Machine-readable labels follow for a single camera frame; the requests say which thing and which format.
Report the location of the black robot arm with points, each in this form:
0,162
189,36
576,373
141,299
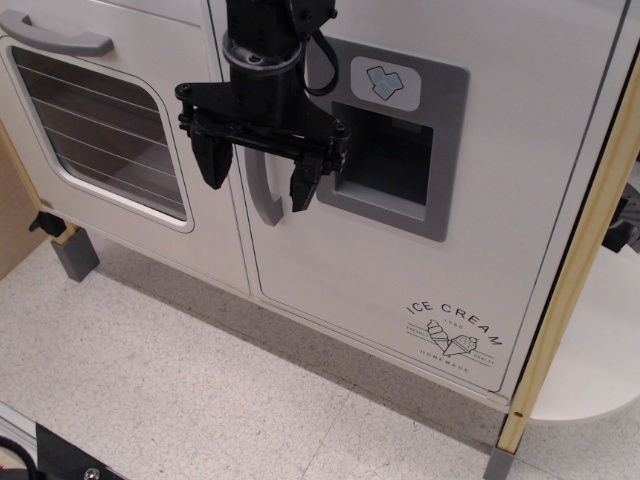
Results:
271,37

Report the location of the light wooden post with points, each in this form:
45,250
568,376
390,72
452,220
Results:
620,152
29,186

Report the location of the white toy kitchen cabinet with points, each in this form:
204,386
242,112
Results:
165,44

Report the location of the grey right foot cap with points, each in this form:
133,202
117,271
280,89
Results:
499,464

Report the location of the white toy fridge door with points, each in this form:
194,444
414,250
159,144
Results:
476,126

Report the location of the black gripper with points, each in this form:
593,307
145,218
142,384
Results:
270,113

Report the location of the aluminium rail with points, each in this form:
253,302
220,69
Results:
18,428

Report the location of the white round table base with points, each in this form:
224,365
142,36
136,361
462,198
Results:
595,372

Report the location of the grey ice dispenser panel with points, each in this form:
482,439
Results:
406,116

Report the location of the brown wooden board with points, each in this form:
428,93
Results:
17,213

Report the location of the white toy oven door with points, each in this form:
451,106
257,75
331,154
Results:
105,132

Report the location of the light wooden right post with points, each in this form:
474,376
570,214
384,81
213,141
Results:
620,152

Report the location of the grey foot cap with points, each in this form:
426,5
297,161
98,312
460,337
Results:
77,255
499,464

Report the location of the black clamp knob left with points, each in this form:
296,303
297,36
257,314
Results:
49,223

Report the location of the light wooden left post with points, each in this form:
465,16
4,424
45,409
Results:
29,186

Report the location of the grey oven door handle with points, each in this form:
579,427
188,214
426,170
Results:
18,26

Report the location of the black clamp right edge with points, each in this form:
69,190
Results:
624,226

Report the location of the grey left foot cap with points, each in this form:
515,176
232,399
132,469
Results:
77,255

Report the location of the grey fridge door handle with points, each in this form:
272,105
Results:
267,204

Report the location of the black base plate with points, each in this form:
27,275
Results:
59,459

